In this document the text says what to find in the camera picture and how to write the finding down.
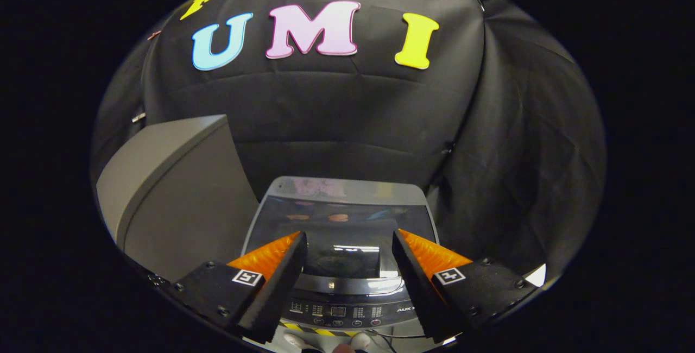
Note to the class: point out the yellow black hazard tape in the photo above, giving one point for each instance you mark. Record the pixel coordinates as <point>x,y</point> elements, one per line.
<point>317,332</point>

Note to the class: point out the black backdrop cloth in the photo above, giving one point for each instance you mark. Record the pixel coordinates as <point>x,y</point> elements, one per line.
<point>336,114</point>

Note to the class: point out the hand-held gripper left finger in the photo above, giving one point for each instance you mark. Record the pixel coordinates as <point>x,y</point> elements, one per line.
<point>282,288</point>

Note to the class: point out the copper metal clip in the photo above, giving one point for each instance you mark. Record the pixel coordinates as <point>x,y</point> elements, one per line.
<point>153,35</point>

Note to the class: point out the person's white shoe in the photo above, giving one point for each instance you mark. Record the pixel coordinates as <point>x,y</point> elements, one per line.
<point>361,341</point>

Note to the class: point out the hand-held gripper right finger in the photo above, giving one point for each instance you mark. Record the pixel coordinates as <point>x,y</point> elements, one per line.
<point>415,288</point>

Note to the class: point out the silver metal clip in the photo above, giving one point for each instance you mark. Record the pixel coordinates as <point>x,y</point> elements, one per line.
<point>138,118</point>

